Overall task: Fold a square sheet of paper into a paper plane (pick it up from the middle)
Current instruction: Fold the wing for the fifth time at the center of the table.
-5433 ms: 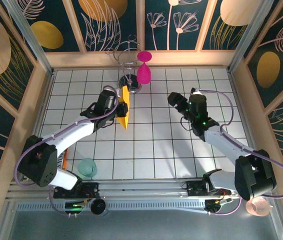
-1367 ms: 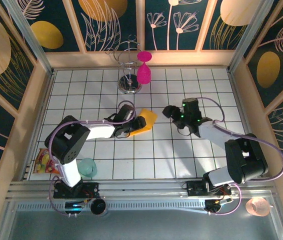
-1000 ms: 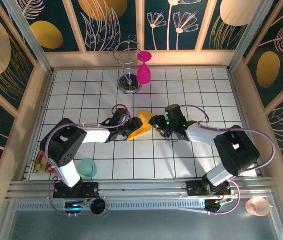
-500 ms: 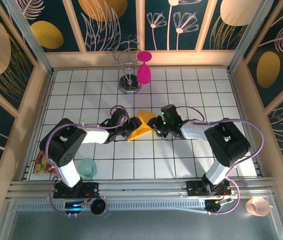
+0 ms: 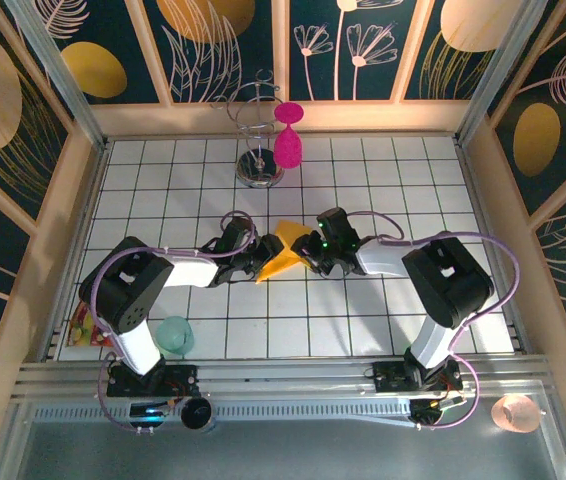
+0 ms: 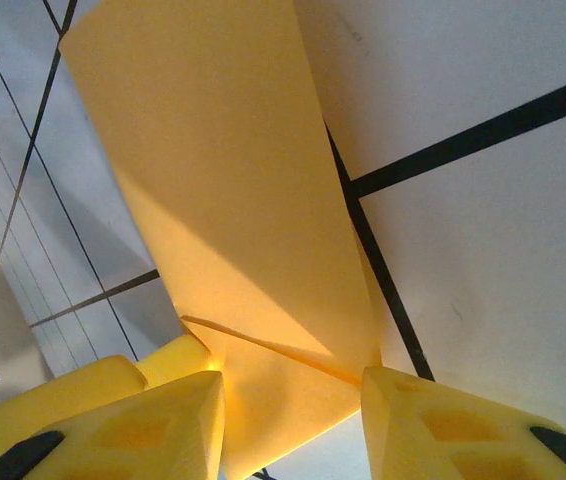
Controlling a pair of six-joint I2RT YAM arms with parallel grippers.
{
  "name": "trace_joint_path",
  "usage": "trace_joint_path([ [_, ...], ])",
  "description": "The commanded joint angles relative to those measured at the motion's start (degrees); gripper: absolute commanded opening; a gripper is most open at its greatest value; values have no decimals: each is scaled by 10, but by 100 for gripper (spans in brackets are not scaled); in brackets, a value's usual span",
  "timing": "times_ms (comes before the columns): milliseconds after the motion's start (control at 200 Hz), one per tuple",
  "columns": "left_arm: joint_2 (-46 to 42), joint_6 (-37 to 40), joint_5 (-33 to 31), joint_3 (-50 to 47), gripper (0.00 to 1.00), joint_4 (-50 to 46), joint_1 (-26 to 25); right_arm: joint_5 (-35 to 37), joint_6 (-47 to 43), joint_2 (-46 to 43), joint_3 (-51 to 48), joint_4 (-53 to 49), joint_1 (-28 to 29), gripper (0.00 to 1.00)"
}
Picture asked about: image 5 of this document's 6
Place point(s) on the yellow cloth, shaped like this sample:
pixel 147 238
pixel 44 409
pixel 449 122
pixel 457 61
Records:
pixel 280 265

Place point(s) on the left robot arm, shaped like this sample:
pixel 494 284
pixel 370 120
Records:
pixel 128 285

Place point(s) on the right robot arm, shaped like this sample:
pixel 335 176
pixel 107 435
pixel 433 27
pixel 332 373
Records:
pixel 448 280

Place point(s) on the teal plastic cup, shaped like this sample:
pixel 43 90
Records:
pixel 175 336

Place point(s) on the pink wine glass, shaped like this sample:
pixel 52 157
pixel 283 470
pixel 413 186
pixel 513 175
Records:
pixel 287 150

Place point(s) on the black round cap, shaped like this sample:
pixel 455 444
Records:
pixel 196 413

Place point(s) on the red yellow snack packet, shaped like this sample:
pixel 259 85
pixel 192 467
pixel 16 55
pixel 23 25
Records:
pixel 83 327

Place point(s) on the peach plastic cup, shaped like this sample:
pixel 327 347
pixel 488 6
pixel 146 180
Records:
pixel 513 412

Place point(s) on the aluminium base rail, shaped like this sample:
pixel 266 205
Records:
pixel 288 375

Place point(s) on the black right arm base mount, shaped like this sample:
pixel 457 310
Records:
pixel 388 377

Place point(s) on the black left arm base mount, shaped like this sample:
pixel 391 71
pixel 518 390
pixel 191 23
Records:
pixel 183 380

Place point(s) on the aluminium corner post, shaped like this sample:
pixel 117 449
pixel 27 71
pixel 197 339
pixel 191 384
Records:
pixel 500 70
pixel 58 70

